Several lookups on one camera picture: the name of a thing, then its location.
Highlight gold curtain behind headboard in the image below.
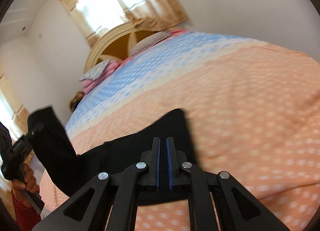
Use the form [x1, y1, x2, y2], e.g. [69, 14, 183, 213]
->
[60, 0, 189, 47]

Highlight pink folded blanket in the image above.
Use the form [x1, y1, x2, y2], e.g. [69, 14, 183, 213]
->
[81, 59, 130, 96]

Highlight grey patterned pillow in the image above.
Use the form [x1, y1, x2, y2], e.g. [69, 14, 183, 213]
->
[79, 59, 110, 82]

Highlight person's left hand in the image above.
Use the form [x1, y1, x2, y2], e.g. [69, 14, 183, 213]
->
[11, 163, 40, 208]

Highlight gold curtain on side window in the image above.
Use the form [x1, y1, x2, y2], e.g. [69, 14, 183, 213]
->
[1, 67, 29, 141]

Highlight cream and brown wooden headboard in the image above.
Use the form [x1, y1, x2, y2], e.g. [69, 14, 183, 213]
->
[84, 22, 157, 72]

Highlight brown patterned bag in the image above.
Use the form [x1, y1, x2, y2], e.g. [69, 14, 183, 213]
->
[69, 91, 84, 112]

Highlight pink and blue dotted bedspread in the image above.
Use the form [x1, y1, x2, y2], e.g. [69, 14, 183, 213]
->
[38, 31, 320, 231]

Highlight red sleeve forearm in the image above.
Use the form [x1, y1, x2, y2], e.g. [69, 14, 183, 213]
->
[11, 190, 42, 231]

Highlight black pants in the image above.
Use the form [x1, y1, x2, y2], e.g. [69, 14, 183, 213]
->
[27, 107, 196, 196]

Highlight striped pillow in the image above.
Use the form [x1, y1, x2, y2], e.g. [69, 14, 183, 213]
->
[129, 31, 171, 56]

